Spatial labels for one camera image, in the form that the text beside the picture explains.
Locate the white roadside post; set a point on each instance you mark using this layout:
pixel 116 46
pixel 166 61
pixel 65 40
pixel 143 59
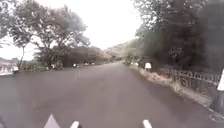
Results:
pixel 221 82

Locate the white roadside stone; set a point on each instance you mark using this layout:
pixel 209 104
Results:
pixel 148 65
pixel 86 64
pixel 15 69
pixel 74 65

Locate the row of trees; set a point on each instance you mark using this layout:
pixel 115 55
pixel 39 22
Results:
pixel 56 33

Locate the dark dense trees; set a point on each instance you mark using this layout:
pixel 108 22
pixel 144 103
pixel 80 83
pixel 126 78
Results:
pixel 176 33

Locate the dry grass verge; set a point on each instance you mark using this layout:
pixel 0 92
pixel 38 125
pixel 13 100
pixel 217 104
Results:
pixel 159 78

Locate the grey asphalt road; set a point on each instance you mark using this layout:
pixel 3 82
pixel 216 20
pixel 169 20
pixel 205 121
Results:
pixel 100 96

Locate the roadside railing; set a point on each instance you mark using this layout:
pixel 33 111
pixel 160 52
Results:
pixel 196 80

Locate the robot's own part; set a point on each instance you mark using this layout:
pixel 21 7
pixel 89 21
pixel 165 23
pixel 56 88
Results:
pixel 75 125
pixel 147 124

